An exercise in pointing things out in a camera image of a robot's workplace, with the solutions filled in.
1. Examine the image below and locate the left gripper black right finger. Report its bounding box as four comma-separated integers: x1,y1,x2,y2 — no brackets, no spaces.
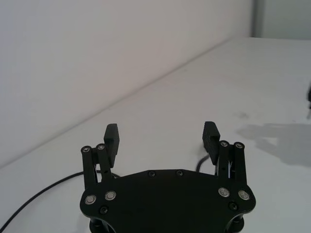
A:
201,121,249,187

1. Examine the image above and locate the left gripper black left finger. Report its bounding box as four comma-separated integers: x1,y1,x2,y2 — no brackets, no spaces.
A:
81,123,120,192

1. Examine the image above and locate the black cable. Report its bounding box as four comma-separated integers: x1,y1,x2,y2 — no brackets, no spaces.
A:
0,154,210,233

